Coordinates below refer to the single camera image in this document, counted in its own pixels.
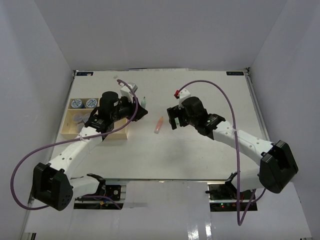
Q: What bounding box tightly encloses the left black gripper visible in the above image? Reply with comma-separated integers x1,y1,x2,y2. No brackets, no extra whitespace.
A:
111,94,148,123

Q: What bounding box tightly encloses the green highlighter cap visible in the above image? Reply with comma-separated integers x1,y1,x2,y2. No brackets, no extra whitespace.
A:
175,118,180,126

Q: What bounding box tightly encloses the green highlighter pen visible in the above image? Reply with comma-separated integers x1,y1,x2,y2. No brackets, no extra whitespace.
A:
140,96,147,109

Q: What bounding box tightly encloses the orange highlighter pen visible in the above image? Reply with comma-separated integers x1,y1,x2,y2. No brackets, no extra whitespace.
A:
154,116,164,134

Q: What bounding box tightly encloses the blue white ink jar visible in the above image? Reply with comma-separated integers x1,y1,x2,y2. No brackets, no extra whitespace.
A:
70,98,84,109
85,98,98,109

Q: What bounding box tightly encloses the paperclip jar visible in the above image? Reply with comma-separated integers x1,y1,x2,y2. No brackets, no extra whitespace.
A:
82,113,91,123
72,113,84,124
75,123,85,133

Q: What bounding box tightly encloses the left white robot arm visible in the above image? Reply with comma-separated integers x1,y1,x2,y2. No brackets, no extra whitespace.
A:
31,91,148,211

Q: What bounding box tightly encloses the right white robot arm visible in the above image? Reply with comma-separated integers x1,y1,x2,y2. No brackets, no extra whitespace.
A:
167,96,299,200

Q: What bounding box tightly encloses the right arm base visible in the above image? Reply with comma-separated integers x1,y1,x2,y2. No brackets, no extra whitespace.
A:
206,184,252,212

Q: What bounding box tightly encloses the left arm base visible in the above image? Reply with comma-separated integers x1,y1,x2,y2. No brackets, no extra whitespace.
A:
74,184,123,210

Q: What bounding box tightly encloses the beige wooden organizer tray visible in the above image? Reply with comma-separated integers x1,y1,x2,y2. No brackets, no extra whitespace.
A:
60,97,129,140

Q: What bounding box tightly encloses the right table logo sticker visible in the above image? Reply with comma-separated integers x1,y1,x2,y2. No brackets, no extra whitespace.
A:
226,71,244,76

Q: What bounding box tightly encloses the table logo sticker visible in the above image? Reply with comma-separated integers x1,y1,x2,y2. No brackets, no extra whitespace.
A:
226,71,244,76
76,71,94,77

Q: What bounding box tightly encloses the left table logo sticker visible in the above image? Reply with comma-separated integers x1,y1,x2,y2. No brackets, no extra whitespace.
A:
76,71,94,77

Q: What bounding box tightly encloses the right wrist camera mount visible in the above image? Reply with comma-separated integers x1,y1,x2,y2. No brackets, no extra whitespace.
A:
174,88,191,107

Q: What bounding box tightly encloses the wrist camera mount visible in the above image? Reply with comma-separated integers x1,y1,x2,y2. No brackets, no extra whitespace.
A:
120,82,138,103
174,88,191,107

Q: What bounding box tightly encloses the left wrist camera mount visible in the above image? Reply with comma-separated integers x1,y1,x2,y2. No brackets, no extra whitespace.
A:
120,82,138,103

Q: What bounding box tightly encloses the aluminium table rail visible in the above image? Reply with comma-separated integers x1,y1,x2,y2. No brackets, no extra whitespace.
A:
244,67,286,181

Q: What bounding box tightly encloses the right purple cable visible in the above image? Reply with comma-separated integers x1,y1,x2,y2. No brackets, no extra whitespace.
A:
178,80,266,226

